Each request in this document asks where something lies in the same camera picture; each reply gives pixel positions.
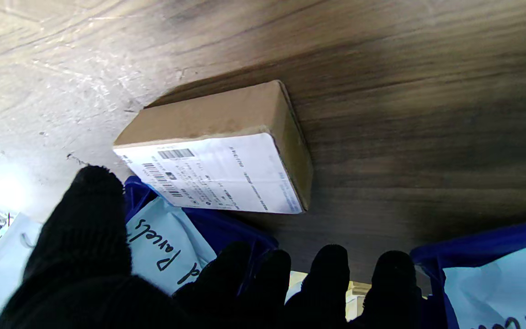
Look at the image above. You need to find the small cardboard box with label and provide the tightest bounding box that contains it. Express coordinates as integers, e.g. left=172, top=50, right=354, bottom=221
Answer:
left=112, top=80, right=314, bottom=214

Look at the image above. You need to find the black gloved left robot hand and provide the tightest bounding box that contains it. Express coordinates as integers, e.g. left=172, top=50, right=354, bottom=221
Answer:
left=0, top=165, right=423, bottom=329

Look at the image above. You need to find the crumpled handwritten paper label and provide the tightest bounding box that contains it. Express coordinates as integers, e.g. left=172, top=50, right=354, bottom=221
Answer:
left=126, top=196, right=218, bottom=295

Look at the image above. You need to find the blue ribbed plastic bin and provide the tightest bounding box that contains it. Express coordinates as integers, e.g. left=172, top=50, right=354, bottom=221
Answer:
left=124, top=176, right=278, bottom=297

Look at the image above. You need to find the blue bin boxed parcels label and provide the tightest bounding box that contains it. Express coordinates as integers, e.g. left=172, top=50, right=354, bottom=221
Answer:
left=410, top=216, right=526, bottom=329

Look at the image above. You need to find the handwritten boxed parcels paper label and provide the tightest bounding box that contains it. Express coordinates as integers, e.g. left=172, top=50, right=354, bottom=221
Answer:
left=443, top=239, right=526, bottom=329

